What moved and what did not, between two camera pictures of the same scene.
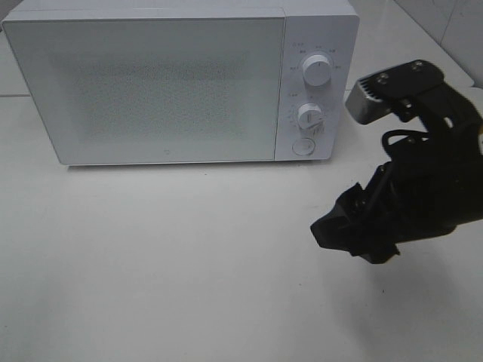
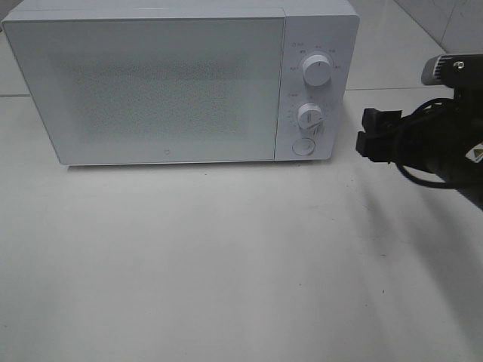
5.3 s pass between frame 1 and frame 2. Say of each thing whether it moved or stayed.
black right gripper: moved
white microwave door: stayed
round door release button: stayed
